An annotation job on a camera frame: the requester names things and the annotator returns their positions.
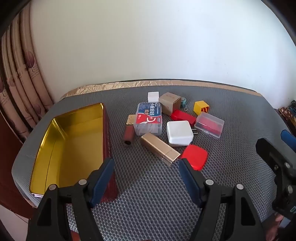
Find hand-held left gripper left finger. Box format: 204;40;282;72
26;158;115;241

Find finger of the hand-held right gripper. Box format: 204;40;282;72
255;138;296;207
280;130;296;149

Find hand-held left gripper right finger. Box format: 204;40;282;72
178;158;266;241

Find red square case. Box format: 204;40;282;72
181;144;208;171

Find gold rectangular box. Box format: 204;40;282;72
140;133;181;166

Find white charger plug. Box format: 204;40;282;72
166;120;197;146

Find red and gold tin box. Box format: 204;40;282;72
30;103;119;205

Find clear plastic case red insert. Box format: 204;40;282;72
194;112;225;139

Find red rectangular box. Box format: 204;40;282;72
171;110;197;127

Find yellow striped cube box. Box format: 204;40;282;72
194;100;210;115

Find clear floss pick box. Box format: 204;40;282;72
134;102;163;136

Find brown cardboard box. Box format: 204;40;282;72
159;92;181;115

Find person's right hand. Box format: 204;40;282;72
266;213;284;241

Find patterned cloth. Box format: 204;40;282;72
277;100;296;127

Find grey honeycomb mat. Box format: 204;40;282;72
11;85;287;241

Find brown wooden door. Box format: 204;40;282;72
0;109;35;218

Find beige patterned curtain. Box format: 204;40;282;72
0;7;55;142

